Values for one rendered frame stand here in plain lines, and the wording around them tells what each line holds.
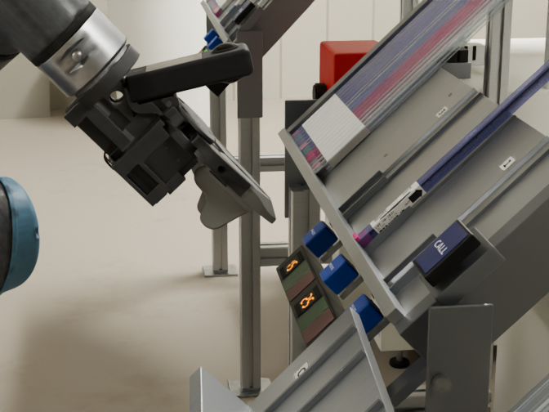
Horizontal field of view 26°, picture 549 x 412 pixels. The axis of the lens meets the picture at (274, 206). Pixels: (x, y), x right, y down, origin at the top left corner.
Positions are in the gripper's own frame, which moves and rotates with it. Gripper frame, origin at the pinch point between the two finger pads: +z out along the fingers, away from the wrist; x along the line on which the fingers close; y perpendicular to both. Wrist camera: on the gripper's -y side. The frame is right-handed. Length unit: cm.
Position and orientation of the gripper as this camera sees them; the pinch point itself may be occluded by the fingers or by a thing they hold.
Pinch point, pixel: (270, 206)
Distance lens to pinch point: 112.2
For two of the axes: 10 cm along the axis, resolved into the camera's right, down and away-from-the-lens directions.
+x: 1.3, 2.8, -9.5
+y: -7.2, 6.8, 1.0
